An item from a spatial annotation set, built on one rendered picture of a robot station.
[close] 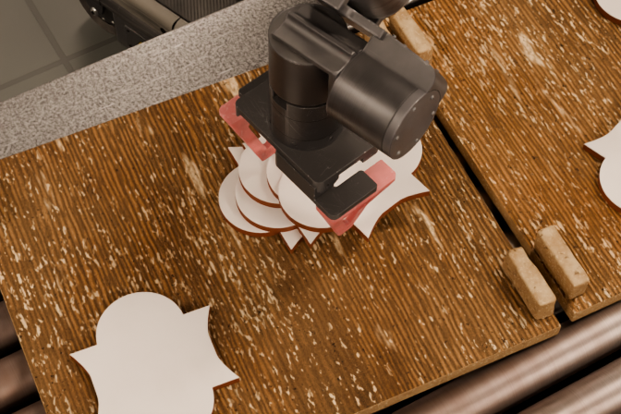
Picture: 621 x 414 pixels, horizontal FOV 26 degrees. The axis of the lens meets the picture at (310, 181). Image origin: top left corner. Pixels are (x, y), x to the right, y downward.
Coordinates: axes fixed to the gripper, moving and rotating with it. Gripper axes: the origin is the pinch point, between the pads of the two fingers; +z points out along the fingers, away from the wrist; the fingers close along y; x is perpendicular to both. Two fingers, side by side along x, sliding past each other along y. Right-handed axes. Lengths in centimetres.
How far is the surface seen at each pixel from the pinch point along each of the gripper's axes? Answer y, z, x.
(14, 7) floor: 115, 98, -28
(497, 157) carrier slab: -6.0, 5.2, -17.4
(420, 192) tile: -6.0, 1.2, -7.5
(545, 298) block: -19.4, 2.7, -9.0
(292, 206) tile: -0.1, 1.3, 1.5
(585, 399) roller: -26.7, 7.0, -7.0
